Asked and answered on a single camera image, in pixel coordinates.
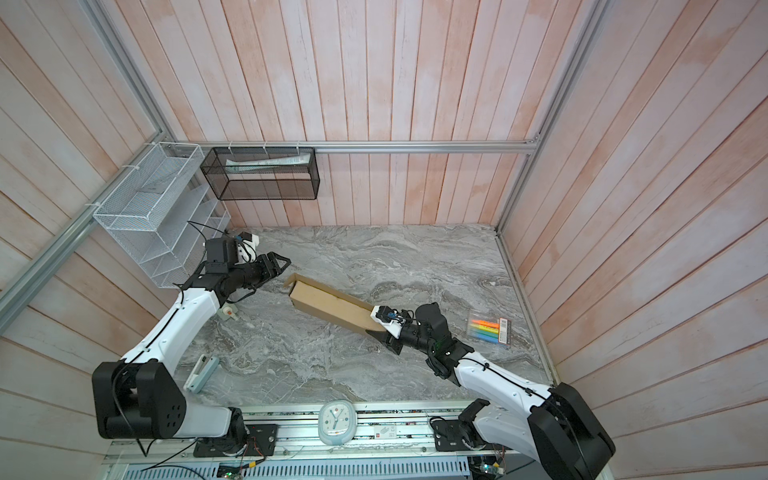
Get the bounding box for aluminium front rail frame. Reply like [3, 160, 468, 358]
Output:
[98, 400, 547, 479]

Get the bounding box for black mesh wall basket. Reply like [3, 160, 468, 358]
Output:
[201, 146, 321, 201]

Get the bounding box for brown cardboard box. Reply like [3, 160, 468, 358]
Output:
[284, 273, 385, 335]

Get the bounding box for pack of coloured markers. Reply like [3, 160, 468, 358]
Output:
[466, 312, 512, 347]

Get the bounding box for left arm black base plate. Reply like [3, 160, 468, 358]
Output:
[193, 424, 278, 458]

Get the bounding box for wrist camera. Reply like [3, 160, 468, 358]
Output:
[370, 305, 412, 339]
[235, 232, 259, 263]

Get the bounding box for small white label card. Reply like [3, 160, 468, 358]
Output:
[374, 425, 398, 440]

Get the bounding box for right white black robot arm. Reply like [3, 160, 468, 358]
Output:
[371, 303, 616, 479]

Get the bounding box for white paper in basket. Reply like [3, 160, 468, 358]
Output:
[225, 154, 312, 174]

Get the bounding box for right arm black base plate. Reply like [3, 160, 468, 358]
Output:
[429, 417, 486, 452]

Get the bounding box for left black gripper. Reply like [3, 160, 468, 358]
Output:
[229, 251, 292, 289]

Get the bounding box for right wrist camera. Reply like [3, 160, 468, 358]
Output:
[370, 305, 412, 339]

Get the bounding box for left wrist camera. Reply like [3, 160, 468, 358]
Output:
[235, 232, 259, 263]

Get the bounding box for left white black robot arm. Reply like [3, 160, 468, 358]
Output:
[91, 232, 291, 456]

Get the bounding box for white wire mesh shelf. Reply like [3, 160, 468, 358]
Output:
[94, 143, 231, 289]

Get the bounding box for pale blue alarm clock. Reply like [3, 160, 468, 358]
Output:
[318, 400, 358, 446]

